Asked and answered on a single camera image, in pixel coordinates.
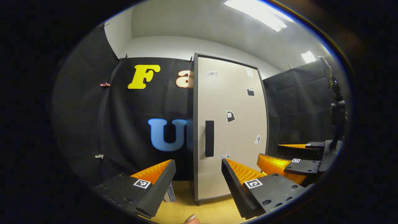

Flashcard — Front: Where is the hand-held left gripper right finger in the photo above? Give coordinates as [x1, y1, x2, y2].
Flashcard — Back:
[221, 158, 307, 220]

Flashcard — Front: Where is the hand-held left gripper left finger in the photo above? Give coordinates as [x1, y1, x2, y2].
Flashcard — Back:
[93, 159, 176, 219]

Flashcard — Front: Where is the beige cabinet door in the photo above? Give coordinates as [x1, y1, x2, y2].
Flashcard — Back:
[197, 56, 268, 200]

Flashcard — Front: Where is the dark grey cabinet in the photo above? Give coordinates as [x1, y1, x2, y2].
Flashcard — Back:
[191, 52, 270, 206]

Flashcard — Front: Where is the white book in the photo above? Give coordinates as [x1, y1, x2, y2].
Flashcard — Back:
[164, 183, 177, 203]

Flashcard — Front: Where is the small ceiling light panel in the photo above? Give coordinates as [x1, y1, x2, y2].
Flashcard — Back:
[301, 51, 316, 63]

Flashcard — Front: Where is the large ceiling light panel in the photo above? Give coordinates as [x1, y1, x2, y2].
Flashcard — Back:
[224, 0, 294, 32]

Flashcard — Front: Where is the black door handle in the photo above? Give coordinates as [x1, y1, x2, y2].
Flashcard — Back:
[205, 120, 215, 157]

